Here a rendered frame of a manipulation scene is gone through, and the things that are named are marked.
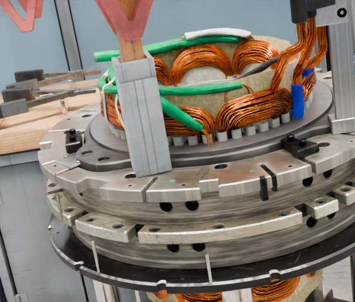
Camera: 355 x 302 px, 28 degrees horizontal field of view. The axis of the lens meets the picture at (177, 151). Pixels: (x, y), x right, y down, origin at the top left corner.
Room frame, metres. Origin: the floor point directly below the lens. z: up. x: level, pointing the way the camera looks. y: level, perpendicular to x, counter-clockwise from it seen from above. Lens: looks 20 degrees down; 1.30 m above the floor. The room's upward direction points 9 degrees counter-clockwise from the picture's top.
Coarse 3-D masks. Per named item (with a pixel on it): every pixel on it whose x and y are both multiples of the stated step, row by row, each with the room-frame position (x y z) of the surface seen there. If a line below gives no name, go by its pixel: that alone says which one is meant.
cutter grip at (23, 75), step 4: (16, 72) 0.95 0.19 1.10; (20, 72) 0.95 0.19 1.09; (24, 72) 0.95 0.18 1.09; (28, 72) 0.94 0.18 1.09; (32, 72) 0.94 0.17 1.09; (36, 72) 0.94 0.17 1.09; (40, 72) 0.94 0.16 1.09; (16, 76) 0.95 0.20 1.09; (20, 76) 0.95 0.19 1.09; (24, 76) 0.95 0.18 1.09; (28, 76) 0.95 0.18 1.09; (32, 76) 0.94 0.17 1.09; (36, 76) 0.94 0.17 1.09; (40, 76) 0.94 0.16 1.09; (16, 80) 0.95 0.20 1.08; (20, 80) 0.95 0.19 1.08; (24, 80) 0.95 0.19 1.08; (40, 80) 0.94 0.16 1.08
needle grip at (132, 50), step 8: (120, 0) 0.51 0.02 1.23; (128, 0) 0.51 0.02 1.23; (128, 8) 0.52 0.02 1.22; (128, 16) 0.52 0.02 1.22; (120, 40) 0.52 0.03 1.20; (136, 40) 0.52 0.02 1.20; (120, 48) 0.52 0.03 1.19; (128, 48) 0.52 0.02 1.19; (136, 48) 0.52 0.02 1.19; (120, 56) 0.53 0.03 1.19; (128, 56) 0.52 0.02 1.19; (136, 56) 0.52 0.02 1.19
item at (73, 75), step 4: (60, 76) 0.91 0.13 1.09; (64, 76) 0.91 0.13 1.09; (68, 76) 0.91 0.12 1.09; (72, 76) 0.91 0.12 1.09; (76, 76) 0.91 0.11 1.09; (44, 80) 0.90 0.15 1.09; (48, 80) 0.90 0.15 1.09; (52, 80) 0.90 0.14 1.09; (56, 80) 0.90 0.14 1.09; (60, 80) 0.90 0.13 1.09; (64, 80) 0.91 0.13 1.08; (40, 84) 0.89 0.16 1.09; (44, 84) 0.89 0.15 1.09; (48, 84) 0.90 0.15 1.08
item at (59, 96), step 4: (60, 92) 0.83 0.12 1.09; (64, 92) 0.82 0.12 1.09; (68, 92) 0.82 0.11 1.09; (44, 96) 0.82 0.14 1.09; (48, 96) 0.82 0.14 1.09; (52, 96) 0.81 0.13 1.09; (56, 96) 0.82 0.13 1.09; (60, 96) 0.82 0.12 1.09; (64, 96) 0.82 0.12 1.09; (68, 96) 0.82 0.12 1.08; (32, 100) 0.81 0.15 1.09; (36, 100) 0.81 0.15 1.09; (40, 100) 0.81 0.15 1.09; (44, 100) 0.81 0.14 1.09; (48, 100) 0.81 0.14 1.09; (52, 100) 0.81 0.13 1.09; (56, 100) 0.82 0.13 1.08; (28, 104) 0.80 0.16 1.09; (32, 104) 0.80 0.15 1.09; (36, 104) 0.81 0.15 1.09; (40, 104) 0.81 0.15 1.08
